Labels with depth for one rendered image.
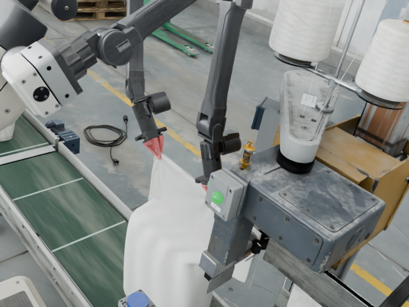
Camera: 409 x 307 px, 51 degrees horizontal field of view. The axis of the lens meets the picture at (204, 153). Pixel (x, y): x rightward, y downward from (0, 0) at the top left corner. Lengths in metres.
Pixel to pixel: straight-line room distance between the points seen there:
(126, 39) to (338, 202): 0.59
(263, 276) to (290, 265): 1.47
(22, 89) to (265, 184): 0.55
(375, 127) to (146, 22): 0.70
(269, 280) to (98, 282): 1.10
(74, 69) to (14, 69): 0.12
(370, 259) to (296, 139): 2.19
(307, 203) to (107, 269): 1.24
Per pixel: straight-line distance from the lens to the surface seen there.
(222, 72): 1.19
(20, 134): 2.90
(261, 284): 2.61
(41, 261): 2.17
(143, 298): 1.29
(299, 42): 1.14
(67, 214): 2.26
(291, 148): 1.00
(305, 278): 1.18
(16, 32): 1.08
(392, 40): 1.03
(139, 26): 1.04
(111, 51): 0.99
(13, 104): 1.14
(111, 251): 2.07
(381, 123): 1.31
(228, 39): 1.19
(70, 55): 0.98
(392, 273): 3.10
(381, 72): 1.04
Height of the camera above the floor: 1.85
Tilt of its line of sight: 31 degrees down
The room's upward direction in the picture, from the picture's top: 12 degrees clockwise
